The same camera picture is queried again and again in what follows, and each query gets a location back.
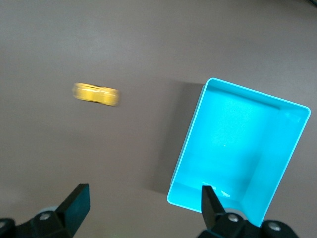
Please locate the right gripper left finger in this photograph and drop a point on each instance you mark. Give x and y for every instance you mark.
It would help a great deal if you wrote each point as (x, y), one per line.
(71, 205)

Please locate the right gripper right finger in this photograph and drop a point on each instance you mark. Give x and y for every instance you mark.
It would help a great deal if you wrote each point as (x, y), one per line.
(210, 208)

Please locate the yellow toy beetle car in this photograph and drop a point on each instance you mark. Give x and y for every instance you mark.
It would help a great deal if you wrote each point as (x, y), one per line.
(96, 95)

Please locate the turquoise plastic bin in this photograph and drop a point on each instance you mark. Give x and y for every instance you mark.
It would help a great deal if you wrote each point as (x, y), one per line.
(235, 141)

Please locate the brown table cover sheet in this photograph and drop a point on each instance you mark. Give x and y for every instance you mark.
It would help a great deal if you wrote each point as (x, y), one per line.
(74, 49)

